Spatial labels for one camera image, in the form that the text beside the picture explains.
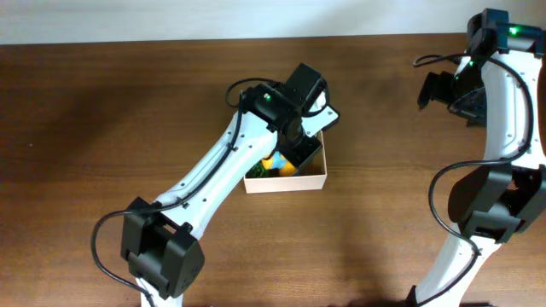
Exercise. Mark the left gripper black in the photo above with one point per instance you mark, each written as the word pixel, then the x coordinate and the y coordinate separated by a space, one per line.
pixel 299 160

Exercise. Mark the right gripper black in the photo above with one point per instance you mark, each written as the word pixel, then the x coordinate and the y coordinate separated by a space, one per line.
pixel 475 113

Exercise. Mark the orange and blue duck toy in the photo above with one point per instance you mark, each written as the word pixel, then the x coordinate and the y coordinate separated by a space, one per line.
pixel 278 162

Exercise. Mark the green round disc toy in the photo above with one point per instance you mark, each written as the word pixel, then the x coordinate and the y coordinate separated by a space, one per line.
pixel 258 171

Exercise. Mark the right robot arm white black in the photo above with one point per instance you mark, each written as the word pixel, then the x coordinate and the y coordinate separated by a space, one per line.
pixel 494 85

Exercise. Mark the pink open cardboard box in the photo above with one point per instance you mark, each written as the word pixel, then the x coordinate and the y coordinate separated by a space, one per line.
pixel 311 176

